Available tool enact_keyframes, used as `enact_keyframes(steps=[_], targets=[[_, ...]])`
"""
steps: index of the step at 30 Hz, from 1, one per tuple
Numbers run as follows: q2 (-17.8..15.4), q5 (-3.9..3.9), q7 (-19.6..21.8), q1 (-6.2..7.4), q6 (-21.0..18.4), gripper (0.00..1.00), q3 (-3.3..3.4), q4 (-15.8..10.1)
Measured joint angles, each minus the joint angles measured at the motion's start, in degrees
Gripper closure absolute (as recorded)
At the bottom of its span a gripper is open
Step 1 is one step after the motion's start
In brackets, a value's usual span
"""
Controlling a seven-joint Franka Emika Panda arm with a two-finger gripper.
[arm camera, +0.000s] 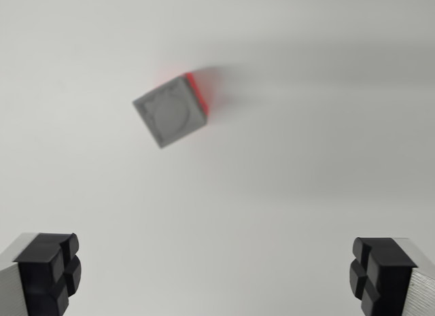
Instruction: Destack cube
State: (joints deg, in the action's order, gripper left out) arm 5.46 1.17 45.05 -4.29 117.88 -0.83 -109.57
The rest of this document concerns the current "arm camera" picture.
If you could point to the black-tipped silver gripper left finger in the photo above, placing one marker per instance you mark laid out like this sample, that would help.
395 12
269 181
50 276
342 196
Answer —
37 275

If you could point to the black-tipped silver gripper right finger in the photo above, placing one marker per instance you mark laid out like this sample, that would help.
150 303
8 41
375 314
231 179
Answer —
391 275

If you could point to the grey embossed cube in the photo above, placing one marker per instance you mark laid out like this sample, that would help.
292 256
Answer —
170 112

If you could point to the red embossed cube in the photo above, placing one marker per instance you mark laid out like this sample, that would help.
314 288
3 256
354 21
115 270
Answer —
198 91

